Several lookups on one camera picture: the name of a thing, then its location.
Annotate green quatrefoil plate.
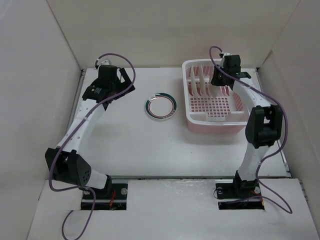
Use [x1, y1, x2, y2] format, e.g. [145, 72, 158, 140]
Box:
[211, 85, 220, 98]

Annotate green red ring plate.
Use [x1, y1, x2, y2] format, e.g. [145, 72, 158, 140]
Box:
[144, 92, 177, 121]

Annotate purple cable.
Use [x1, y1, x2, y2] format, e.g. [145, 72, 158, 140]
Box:
[209, 46, 293, 215]
[48, 52, 137, 240]

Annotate orange sunburst plate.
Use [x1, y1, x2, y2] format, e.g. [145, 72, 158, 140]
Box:
[190, 66, 199, 98]
[198, 66, 207, 98]

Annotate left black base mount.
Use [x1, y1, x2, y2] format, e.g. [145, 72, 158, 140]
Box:
[80, 179, 128, 211]

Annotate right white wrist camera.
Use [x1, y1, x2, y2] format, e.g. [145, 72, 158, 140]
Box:
[219, 52, 232, 68]

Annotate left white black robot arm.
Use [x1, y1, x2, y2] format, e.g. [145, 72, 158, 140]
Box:
[45, 65, 135, 199]

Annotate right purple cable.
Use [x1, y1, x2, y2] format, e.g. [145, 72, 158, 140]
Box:
[209, 46, 293, 215]

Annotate pink white dish rack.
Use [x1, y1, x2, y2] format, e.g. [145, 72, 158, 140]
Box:
[181, 59, 249, 134]

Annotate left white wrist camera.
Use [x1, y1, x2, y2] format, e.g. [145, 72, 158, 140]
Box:
[94, 58, 112, 69]

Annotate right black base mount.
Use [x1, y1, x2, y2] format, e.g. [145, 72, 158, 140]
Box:
[214, 178, 265, 210]

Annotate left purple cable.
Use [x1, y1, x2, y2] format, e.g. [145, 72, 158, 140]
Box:
[48, 52, 137, 240]

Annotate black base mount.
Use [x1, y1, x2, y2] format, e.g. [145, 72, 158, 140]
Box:
[214, 178, 265, 210]
[80, 179, 128, 211]

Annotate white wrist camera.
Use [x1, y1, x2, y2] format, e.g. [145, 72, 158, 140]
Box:
[219, 52, 232, 68]
[94, 58, 112, 69]

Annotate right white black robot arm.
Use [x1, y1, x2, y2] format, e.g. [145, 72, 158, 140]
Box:
[210, 53, 283, 199]

